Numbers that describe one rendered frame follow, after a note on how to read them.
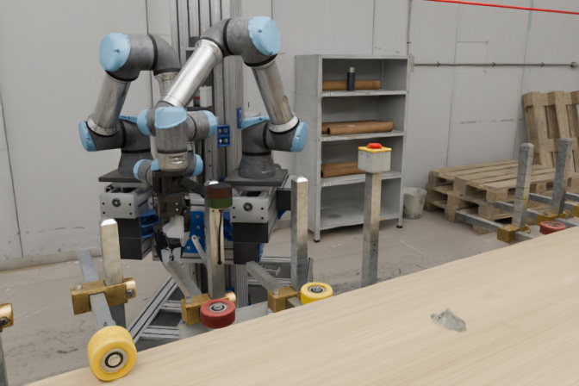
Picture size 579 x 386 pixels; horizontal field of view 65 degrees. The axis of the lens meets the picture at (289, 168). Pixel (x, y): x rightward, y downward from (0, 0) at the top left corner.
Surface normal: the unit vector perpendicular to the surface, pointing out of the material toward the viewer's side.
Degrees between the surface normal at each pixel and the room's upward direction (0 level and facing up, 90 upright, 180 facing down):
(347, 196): 90
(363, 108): 90
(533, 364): 0
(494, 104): 90
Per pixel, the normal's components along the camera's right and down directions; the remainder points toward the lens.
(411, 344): 0.00, -0.98
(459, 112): 0.40, 0.20
